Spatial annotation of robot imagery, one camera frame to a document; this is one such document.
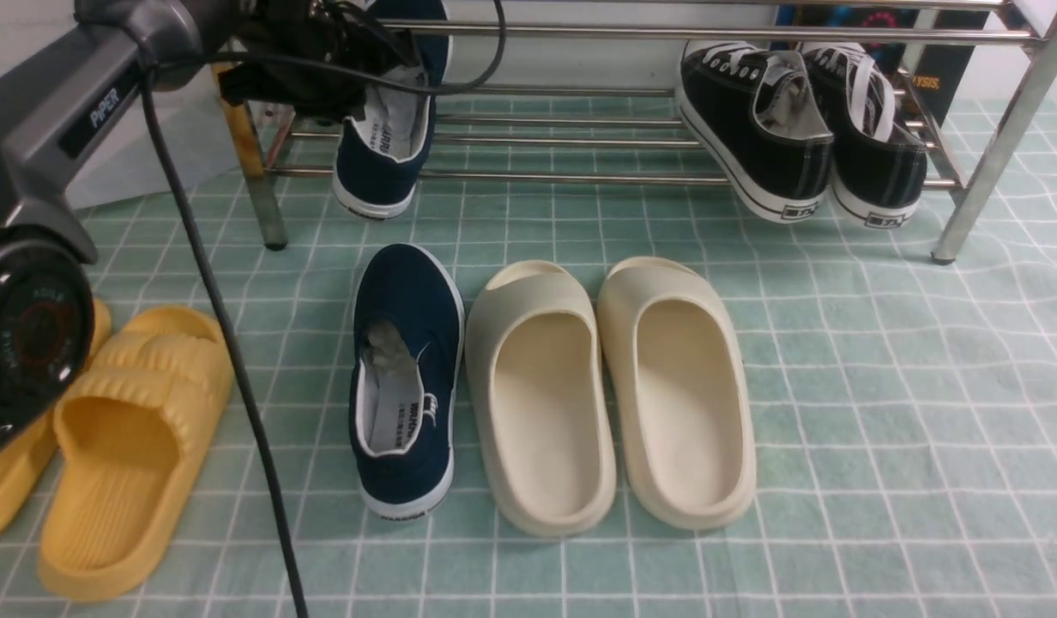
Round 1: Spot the right yellow slide sandal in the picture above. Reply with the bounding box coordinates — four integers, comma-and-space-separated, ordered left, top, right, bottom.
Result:
37, 306, 234, 603

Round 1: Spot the black box behind rack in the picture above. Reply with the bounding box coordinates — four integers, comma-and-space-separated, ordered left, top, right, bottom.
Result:
773, 7, 991, 130

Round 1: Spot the cream slide sandal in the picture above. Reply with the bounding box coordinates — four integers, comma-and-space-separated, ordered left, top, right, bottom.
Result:
463, 261, 616, 537
596, 257, 757, 530

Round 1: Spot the navy slip-on shoe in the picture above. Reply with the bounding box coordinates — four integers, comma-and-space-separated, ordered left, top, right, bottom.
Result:
332, 31, 451, 221
349, 243, 465, 521

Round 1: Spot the green checked floor cloth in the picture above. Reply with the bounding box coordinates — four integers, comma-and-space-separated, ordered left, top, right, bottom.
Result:
0, 96, 1057, 618

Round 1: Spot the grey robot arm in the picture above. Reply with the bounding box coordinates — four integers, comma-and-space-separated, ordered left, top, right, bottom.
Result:
0, 1, 421, 455

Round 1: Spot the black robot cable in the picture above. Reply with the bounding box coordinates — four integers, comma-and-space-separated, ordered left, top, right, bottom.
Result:
138, 0, 508, 618

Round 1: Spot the right black canvas sneaker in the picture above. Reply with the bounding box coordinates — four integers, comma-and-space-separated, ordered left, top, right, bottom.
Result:
799, 42, 928, 230

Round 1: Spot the yellow slide sandal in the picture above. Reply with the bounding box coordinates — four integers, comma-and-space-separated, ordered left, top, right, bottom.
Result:
0, 278, 112, 532
37, 306, 234, 603

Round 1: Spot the left black canvas sneaker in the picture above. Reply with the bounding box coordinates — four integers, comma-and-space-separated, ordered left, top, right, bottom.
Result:
674, 40, 834, 224

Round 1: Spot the metal shoe rack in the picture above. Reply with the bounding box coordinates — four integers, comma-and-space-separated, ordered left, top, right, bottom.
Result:
214, 1, 1057, 265

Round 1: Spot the left cream slide sandal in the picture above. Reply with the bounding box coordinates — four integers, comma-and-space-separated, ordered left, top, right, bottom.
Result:
463, 261, 616, 537

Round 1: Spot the right cream slide sandal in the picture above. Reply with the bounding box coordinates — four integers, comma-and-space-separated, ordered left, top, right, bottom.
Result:
596, 257, 757, 530

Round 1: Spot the left yellow slide sandal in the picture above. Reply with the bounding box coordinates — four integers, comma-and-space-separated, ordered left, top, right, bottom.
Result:
0, 278, 112, 532

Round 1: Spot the black canvas sneaker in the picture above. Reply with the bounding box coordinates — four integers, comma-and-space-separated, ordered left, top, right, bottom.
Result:
674, 40, 834, 224
799, 42, 928, 230

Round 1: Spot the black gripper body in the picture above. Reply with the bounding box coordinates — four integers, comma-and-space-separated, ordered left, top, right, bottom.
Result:
218, 1, 421, 121

